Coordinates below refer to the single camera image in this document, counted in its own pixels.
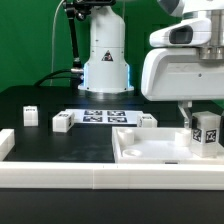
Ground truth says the white cable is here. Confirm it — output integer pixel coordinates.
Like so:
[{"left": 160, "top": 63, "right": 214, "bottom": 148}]
[{"left": 49, "top": 0, "right": 66, "bottom": 87}]

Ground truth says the black cable bundle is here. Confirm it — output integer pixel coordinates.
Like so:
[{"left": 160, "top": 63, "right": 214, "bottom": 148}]
[{"left": 33, "top": 68, "right": 84, "bottom": 88}]

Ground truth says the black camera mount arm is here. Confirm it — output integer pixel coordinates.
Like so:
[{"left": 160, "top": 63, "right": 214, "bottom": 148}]
[{"left": 63, "top": 0, "right": 116, "bottom": 68}]

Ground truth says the white marker tag sheet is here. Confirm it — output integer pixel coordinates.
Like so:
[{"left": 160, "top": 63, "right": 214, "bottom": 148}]
[{"left": 69, "top": 109, "right": 142, "bottom": 125}]

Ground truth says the white square table top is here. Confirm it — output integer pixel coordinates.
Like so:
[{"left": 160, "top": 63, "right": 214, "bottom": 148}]
[{"left": 112, "top": 127, "right": 224, "bottom": 165}]

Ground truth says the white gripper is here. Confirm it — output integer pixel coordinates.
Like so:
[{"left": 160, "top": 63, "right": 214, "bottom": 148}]
[{"left": 141, "top": 18, "right": 224, "bottom": 129}]

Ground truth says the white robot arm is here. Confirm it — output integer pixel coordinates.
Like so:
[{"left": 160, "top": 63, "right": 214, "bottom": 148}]
[{"left": 81, "top": 0, "right": 224, "bottom": 128}]

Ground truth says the white U-shaped fence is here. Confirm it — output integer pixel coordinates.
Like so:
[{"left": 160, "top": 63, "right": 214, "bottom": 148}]
[{"left": 0, "top": 129, "right": 224, "bottom": 190}]

